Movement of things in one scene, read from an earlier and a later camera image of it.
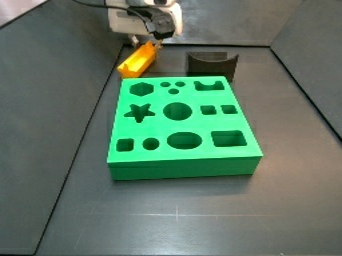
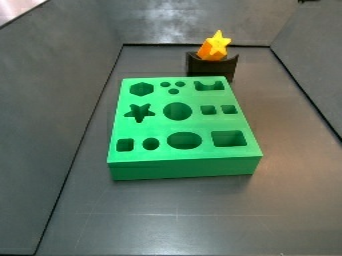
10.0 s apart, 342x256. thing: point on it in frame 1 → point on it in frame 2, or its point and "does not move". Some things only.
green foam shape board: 181,128 does not move
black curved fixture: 212,64 does not move
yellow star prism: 134,66 → 213,49
